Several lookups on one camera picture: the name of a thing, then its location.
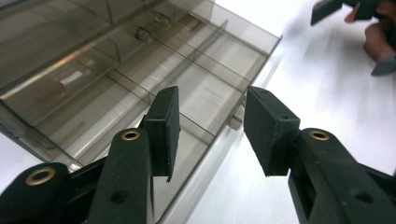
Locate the small red object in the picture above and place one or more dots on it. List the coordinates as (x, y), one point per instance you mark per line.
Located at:
(51, 91)

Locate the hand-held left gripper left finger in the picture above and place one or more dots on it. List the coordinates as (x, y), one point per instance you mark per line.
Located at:
(124, 174)

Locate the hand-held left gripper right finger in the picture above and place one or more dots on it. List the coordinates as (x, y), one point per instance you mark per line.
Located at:
(330, 174)

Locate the transparent grey drawer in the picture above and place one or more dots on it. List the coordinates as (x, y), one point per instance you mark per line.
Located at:
(202, 102)

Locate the small grey ridged object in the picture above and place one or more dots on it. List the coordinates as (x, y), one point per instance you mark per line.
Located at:
(152, 28)

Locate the transparent grey drawer box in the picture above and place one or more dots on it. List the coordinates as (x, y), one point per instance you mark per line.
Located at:
(46, 31)

